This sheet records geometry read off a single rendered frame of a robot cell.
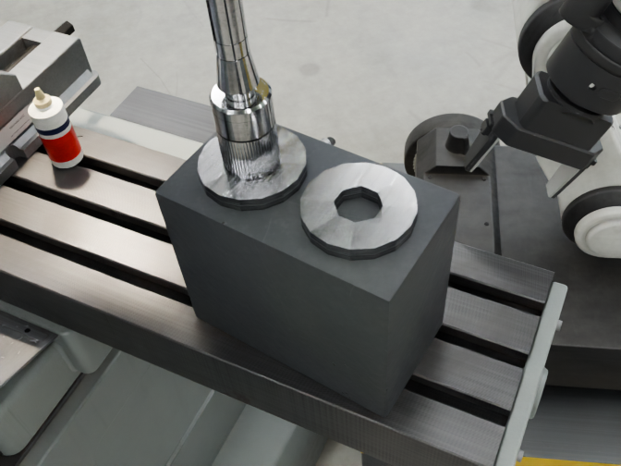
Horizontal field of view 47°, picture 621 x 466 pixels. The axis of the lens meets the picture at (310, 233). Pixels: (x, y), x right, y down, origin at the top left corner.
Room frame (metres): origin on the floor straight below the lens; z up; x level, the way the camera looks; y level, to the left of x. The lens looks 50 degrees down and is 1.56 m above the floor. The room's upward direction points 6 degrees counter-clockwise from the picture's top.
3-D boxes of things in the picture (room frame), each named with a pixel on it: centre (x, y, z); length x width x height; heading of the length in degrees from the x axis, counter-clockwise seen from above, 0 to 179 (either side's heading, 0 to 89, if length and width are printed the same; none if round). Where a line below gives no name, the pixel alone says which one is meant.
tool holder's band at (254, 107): (0.42, 0.04, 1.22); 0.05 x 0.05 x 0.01
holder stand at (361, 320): (0.39, 0.00, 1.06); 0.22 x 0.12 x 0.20; 53
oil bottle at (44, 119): (0.67, 0.29, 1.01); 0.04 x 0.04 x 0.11
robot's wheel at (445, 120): (1.07, -0.31, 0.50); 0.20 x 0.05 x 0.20; 79
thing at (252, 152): (0.42, 0.04, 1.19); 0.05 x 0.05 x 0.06
